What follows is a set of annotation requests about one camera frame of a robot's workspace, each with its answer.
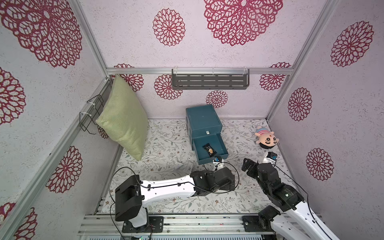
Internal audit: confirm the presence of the teal drawer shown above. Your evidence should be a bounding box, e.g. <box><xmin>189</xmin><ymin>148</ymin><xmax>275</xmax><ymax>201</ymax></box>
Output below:
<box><xmin>193</xmin><ymin>134</ymin><xmax>229</xmax><ymax>165</ymax></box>

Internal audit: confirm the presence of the teal drawer cabinet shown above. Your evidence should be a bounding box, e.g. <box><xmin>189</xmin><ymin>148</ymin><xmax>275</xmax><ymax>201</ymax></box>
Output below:
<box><xmin>186</xmin><ymin>105</ymin><xmax>223</xmax><ymax>139</ymax></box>

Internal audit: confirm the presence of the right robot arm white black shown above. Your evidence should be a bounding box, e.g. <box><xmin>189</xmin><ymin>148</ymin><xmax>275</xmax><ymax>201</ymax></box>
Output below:
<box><xmin>242</xmin><ymin>158</ymin><xmax>338</xmax><ymax>240</ymax></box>

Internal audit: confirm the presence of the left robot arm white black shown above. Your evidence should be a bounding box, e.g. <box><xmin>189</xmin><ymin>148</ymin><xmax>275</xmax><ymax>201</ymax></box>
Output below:
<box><xmin>114</xmin><ymin>167</ymin><xmax>236</xmax><ymax>231</ymax></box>

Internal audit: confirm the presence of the cartoon boy plush head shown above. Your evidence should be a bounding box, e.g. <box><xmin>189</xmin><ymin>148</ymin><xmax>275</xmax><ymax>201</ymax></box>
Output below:
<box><xmin>255</xmin><ymin>126</ymin><xmax>279</xmax><ymax>150</ymax></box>

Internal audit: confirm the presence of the green pillow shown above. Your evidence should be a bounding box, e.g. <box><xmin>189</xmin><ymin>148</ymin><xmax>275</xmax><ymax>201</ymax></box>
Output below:
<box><xmin>96</xmin><ymin>75</ymin><xmax>148</xmax><ymax>161</ymax></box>

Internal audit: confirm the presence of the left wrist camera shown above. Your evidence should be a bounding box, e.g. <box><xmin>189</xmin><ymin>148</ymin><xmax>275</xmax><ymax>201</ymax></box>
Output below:
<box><xmin>213</xmin><ymin>156</ymin><xmax>224</xmax><ymax>172</ymax></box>

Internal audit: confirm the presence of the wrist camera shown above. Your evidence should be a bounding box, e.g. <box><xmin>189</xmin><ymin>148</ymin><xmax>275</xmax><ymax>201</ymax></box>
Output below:
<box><xmin>262</xmin><ymin>152</ymin><xmax>278</xmax><ymax>165</ymax></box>
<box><xmin>213</xmin><ymin>156</ymin><xmax>224</xmax><ymax>172</ymax></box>

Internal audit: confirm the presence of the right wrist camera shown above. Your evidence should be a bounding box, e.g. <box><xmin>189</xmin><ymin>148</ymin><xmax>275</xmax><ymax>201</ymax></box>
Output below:
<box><xmin>262</xmin><ymin>152</ymin><xmax>278</xmax><ymax>165</ymax></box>

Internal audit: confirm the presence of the grey wall shelf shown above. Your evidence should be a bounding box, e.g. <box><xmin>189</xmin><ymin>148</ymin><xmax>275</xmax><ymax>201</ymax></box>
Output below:
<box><xmin>171</xmin><ymin>69</ymin><xmax>250</xmax><ymax>90</ymax></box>

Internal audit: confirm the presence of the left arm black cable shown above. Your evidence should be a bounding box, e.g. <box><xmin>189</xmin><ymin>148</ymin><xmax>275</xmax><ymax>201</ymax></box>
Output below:
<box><xmin>108</xmin><ymin>160</ymin><xmax>240</xmax><ymax>240</ymax></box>

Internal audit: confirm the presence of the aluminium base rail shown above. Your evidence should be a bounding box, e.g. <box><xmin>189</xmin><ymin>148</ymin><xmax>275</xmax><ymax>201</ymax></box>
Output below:
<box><xmin>76</xmin><ymin>214</ymin><xmax>276</xmax><ymax>239</ymax></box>

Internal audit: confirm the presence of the black wire wall rack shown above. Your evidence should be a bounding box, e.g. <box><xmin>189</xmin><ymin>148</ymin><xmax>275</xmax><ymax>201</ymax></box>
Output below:
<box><xmin>79</xmin><ymin>94</ymin><xmax>104</xmax><ymax>135</ymax></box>

